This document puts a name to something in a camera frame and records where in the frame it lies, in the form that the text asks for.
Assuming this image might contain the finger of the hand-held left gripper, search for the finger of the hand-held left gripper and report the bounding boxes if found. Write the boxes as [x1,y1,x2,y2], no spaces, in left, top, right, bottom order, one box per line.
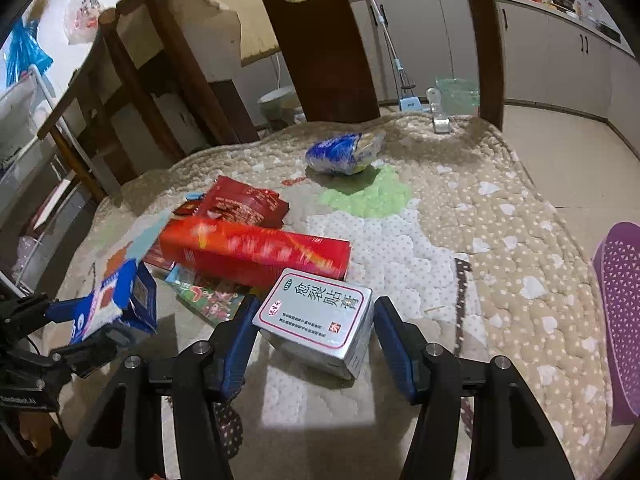
[0,294,101,333]
[47,321,137,380]

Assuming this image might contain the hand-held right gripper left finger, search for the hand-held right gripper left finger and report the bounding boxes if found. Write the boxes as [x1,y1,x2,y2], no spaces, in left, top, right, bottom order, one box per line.
[60,295,264,480]

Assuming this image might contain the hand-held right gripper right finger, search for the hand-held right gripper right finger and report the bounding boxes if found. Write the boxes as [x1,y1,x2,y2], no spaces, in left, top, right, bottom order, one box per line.
[372,296,576,480]

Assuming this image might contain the colourful cartoon packet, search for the colourful cartoon packet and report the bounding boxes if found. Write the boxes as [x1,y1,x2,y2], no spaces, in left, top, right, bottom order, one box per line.
[165,265,247,322]

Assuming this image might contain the blue white cardboard box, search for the blue white cardboard box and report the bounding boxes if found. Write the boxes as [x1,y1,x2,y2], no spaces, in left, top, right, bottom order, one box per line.
[70,260,159,346]

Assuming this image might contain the silver medicine box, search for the silver medicine box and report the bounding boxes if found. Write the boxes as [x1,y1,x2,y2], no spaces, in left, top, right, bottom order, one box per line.
[252,267,374,381]

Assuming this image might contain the long red carton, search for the long red carton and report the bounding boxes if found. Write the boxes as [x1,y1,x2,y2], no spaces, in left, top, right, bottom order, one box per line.
[159,216,353,291]

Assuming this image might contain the dark red cigarette pack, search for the dark red cigarette pack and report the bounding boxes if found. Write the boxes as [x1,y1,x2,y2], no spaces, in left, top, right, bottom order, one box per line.
[194,176,291,231]

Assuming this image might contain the purple plastic basket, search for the purple plastic basket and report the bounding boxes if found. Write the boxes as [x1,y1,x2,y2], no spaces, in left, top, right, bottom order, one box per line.
[592,222,640,427]

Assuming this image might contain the quilted heart pattern cushion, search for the quilted heart pattern cushion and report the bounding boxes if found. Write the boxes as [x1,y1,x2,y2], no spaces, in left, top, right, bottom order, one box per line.
[55,112,618,480]

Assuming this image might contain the blue sponge mop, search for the blue sponge mop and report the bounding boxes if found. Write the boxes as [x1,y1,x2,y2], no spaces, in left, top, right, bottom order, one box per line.
[350,0,432,112]

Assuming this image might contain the white lidded bucket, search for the white lidded bucket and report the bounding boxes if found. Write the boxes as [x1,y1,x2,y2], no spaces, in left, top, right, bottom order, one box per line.
[257,86,303,125]

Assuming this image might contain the blue plastic bag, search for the blue plastic bag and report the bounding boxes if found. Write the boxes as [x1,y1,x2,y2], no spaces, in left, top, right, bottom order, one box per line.
[4,17,54,88]

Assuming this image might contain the green lined bin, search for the green lined bin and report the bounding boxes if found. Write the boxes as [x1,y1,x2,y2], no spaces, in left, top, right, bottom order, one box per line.
[435,77,481,117]

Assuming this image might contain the dark wooden chair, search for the dark wooden chair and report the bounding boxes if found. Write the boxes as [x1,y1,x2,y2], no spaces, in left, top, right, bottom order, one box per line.
[247,0,506,133]
[37,0,261,201]

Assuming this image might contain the white printed plastic bag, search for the white printed plastic bag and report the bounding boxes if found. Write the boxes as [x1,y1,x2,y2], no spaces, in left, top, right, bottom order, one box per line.
[64,0,104,46]

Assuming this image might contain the grey kitchen cabinets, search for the grey kitchen cabinets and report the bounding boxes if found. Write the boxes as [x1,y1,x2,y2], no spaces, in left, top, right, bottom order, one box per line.
[347,0,640,156]

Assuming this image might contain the white wire rack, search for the white wire rack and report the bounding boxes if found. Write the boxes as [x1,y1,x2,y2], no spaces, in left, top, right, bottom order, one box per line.
[0,65,68,181]

